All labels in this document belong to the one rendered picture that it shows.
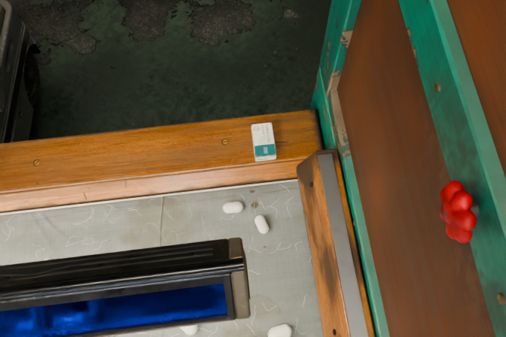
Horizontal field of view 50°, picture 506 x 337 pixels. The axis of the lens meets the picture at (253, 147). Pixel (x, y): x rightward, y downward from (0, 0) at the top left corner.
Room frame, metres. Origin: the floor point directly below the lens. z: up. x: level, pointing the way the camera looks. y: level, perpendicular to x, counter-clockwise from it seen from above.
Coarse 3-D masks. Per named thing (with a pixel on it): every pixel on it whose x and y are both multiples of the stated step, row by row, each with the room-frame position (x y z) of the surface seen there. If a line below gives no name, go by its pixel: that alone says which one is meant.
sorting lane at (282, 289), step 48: (192, 192) 0.30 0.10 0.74; (240, 192) 0.30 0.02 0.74; (288, 192) 0.30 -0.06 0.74; (0, 240) 0.22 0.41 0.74; (48, 240) 0.22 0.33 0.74; (96, 240) 0.22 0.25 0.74; (144, 240) 0.22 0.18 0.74; (192, 240) 0.22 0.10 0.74; (288, 240) 0.22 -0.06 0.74; (288, 288) 0.15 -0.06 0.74; (144, 336) 0.08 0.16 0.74; (192, 336) 0.08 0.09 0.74; (240, 336) 0.08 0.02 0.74
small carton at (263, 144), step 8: (256, 128) 0.40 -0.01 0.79; (264, 128) 0.40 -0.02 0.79; (272, 128) 0.40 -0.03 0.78; (256, 136) 0.39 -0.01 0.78; (264, 136) 0.39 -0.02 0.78; (272, 136) 0.39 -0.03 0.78; (256, 144) 0.37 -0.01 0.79; (264, 144) 0.37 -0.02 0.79; (272, 144) 0.37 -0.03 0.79; (256, 152) 0.36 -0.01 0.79; (264, 152) 0.36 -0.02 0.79; (272, 152) 0.36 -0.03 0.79; (256, 160) 0.35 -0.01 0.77
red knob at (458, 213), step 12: (444, 192) 0.13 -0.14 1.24; (456, 192) 0.12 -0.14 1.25; (444, 204) 0.12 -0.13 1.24; (456, 204) 0.11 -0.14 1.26; (468, 204) 0.11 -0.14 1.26; (444, 216) 0.11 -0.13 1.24; (456, 216) 0.11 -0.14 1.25; (468, 216) 0.11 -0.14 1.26; (456, 228) 0.10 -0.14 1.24; (468, 228) 0.10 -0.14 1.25; (456, 240) 0.09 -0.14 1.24; (468, 240) 0.09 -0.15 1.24
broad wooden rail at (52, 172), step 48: (0, 144) 0.38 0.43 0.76; (48, 144) 0.38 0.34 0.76; (96, 144) 0.38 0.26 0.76; (144, 144) 0.38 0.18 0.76; (192, 144) 0.38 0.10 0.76; (240, 144) 0.38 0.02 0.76; (288, 144) 0.38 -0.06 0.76; (0, 192) 0.30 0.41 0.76; (48, 192) 0.30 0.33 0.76; (96, 192) 0.30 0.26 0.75; (144, 192) 0.30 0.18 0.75
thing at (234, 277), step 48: (240, 240) 0.14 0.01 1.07; (0, 288) 0.08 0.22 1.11; (48, 288) 0.08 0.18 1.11; (96, 288) 0.08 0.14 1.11; (144, 288) 0.08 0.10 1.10; (192, 288) 0.09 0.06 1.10; (240, 288) 0.09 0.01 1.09; (0, 336) 0.05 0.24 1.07; (48, 336) 0.05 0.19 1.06; (96, 336) 0.05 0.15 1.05
